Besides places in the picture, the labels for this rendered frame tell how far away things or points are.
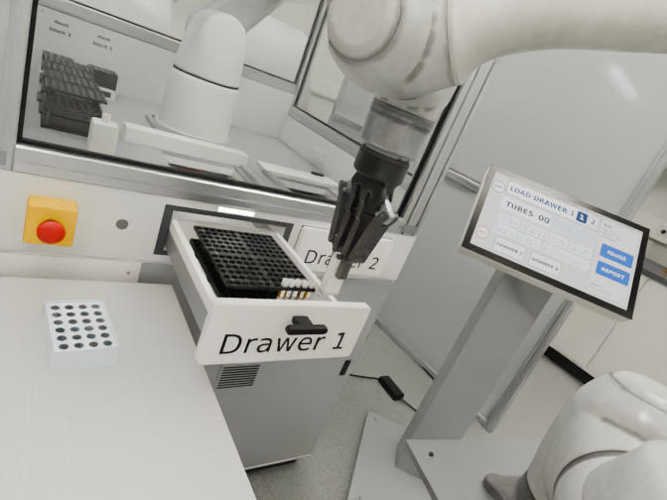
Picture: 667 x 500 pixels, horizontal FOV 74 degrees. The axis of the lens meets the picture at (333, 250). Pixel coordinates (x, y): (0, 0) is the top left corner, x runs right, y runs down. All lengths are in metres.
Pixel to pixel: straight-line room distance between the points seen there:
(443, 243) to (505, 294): 1.05
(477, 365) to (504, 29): 1.31
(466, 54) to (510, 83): 2.06
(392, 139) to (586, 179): 1.70
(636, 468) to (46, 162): 0.90
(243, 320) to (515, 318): 1.07
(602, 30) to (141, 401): 0.70
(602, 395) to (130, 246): 0.83
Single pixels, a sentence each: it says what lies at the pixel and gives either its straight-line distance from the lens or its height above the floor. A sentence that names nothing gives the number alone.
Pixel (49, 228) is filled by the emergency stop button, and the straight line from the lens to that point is 0.85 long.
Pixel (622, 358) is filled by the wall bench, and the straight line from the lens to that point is 3.53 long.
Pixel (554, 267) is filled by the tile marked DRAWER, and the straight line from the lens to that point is 1.45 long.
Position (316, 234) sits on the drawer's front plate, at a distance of 1.06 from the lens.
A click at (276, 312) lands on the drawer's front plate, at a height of 0.92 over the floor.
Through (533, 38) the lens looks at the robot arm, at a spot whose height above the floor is 1.35.
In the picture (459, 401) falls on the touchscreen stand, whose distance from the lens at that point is 1.71.
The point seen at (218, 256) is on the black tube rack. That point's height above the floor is 0.90.
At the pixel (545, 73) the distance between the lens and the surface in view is 2.45.
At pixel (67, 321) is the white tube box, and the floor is 0.79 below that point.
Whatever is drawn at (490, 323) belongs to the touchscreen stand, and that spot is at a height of 0.74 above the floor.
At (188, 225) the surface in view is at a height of 0.88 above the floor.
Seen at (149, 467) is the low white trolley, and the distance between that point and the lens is 0.65.
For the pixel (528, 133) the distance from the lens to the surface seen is 2.39.
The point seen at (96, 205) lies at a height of 0.91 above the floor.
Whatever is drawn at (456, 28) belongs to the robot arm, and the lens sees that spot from 0.44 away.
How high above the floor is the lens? 1.26
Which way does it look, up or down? 20 degrees down
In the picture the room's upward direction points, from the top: 22 degrees clockwise
